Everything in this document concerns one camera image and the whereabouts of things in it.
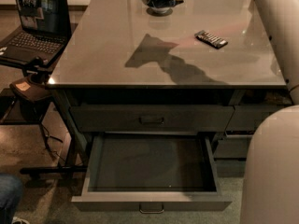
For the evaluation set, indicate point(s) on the blue jeans leg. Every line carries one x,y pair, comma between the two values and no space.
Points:
10,196

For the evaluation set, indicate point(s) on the right grey middle drawer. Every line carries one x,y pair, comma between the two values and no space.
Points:
232,147

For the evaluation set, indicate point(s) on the right grey bottom drawer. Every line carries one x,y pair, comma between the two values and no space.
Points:
233,168

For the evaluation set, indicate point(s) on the black laptop stand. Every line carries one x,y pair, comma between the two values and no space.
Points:
15,111

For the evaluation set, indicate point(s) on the closed grey top drawer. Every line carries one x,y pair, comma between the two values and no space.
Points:
151,118

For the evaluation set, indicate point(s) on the right grey top drawer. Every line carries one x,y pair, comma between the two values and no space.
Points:
249,117

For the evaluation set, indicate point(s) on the open grey middle drawer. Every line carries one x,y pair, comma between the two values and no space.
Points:
151,174

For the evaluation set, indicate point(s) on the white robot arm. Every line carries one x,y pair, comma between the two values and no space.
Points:
270,192

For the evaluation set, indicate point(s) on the white ceramic bowl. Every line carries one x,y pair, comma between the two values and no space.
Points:
159,11

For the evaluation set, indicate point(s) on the black snack bar packet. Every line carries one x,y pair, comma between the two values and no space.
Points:
210,39

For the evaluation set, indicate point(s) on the dark bag with tag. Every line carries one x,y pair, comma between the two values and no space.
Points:
29,90

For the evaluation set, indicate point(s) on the white shoe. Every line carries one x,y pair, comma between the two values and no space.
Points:
18,220

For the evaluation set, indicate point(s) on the black open laptop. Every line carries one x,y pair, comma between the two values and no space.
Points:
45,31

